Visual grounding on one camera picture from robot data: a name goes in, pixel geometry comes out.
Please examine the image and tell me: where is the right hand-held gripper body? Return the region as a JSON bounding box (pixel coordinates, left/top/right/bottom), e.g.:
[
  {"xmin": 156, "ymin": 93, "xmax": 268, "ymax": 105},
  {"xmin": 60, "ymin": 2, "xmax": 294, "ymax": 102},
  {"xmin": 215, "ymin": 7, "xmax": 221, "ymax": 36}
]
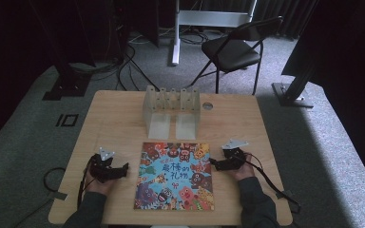
[{"xmin": 221, "ymin": 138, "xmax": 250, "ymax": 171}]

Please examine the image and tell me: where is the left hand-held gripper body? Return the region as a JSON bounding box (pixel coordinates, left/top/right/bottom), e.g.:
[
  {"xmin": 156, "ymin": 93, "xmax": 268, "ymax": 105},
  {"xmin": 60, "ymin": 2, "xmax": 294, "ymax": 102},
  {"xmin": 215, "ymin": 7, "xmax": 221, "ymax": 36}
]
[{"xmin": 89, "ymin": 146, "xmax": 122, "ymax": 184}]

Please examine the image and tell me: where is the person's right hand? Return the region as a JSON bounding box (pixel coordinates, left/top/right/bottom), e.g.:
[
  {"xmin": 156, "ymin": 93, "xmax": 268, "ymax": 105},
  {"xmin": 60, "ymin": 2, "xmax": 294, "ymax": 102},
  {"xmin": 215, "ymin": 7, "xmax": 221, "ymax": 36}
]
[{"xmin": 226, "ymin": 153, "xmax": 257, "ymax": 181}]

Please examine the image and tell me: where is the person's left hand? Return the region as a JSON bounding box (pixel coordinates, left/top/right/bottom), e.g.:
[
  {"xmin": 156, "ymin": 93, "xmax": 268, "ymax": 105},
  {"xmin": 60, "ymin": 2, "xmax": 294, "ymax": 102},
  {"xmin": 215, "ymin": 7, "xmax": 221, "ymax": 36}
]
[{"xmin": 84, "ymin": 169, "xmax": 117, "ymax": 196}]

